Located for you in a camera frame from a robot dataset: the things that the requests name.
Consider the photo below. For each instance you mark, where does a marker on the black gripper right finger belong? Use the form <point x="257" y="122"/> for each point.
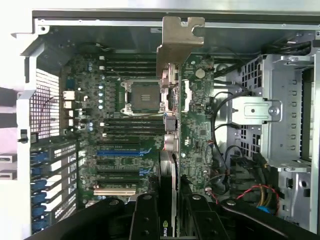
<point x="202" y="220"/>

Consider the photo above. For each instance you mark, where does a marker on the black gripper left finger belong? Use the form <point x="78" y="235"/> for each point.
<point x="145" y="220"/>

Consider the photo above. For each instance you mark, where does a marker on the beige expansion slot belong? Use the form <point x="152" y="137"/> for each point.
<point x="115" y="192"/>

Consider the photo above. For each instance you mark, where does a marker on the blue expansion slot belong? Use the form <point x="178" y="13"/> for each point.
<point x="117" y="153"/>

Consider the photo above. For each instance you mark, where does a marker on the green motherboard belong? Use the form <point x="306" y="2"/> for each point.
<point x="197" y="140"/>

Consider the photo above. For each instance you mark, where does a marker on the black expansion slot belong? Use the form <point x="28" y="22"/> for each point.
<point x="117" y="144"/>

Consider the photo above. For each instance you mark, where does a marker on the black RAM slot bank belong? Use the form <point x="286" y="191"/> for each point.
<point x="132" y="126"/>
<point x="130" y="65"/>

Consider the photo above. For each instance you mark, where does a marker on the perforated metal drive cage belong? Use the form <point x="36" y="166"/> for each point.
<point x="250" y="110"/>

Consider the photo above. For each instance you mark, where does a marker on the CPU socket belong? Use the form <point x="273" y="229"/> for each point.
<point x="142" y="97"/>

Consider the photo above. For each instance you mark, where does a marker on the round coin battery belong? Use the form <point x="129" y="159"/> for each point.
<point x="200" y="73"/>

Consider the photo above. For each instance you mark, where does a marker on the grey metal disk bay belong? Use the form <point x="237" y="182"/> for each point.
<point x="290" y="100"/>

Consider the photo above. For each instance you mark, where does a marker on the black open PC case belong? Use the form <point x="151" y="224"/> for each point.
<point x="100" y="32"/>

